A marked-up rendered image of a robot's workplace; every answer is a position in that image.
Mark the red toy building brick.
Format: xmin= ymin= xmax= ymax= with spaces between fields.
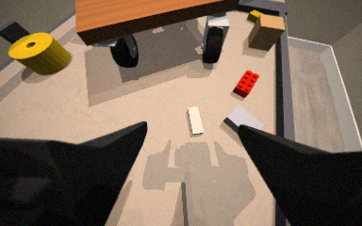
xmin=233 ymin=71 xmax=258 ymax=98

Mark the yellow cylinder with centre hole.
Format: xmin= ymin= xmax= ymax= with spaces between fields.
xmin=8 ymin=33 xmax=71 ymax=75

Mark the tan cardboard box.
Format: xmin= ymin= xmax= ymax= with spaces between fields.
xmin=248 ymin=14 xmax=285 ymax=51

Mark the wooden dolly with black caster wheels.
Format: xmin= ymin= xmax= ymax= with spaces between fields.
xmin=75 ymin=0 xmax=239 ymax=68

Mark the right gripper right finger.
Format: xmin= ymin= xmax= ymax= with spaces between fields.
xmin=238 ymin=124 xmax=362 ymax=226

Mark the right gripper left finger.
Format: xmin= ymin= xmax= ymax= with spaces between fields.
xmin=0 ymin=121 xmax=148 ymax=226

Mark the white rectangular block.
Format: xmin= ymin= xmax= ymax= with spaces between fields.
xmin=188 ymin=106 xmax=204 ymax=135

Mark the yellow rectangular block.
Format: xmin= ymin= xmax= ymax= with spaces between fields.
xmin=246 ymin=10 xmax=262 ymax=24

